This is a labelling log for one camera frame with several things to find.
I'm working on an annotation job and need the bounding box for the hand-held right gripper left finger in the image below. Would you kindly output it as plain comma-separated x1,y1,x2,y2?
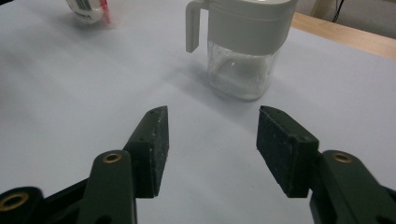
123,105,170,199

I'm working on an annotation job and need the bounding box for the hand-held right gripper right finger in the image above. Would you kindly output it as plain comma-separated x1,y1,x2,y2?
256,105,319,199

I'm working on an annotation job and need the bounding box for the glass jar with grey lid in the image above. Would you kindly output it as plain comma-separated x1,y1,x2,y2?
185,0,299,102

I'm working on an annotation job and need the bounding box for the white and red packet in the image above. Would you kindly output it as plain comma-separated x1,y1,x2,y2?
65,0,112,25

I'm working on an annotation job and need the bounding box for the white paper sheet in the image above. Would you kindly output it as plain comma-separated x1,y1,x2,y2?
0,0,396,224

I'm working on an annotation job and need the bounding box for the wooden table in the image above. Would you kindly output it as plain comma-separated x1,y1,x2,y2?
290,12,396,62

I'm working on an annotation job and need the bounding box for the black hanging cable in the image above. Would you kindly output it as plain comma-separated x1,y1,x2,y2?
331,0,346,23

